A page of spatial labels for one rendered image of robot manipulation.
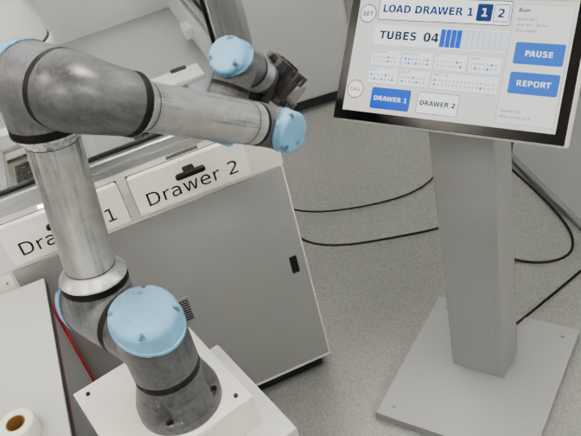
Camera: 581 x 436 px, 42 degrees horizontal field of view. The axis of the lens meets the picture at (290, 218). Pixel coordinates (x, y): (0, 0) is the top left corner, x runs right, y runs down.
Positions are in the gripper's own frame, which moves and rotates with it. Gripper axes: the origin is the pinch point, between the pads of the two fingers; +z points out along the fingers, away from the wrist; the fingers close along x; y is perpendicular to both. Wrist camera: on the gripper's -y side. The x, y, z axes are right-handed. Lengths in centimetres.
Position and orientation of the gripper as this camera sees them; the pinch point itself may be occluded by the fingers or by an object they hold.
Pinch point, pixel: (289, 103)
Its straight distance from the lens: 170.1
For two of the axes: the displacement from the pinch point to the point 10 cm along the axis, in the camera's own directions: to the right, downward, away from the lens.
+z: 3.6, 0.7, 9.3
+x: -6.6, -6.9, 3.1
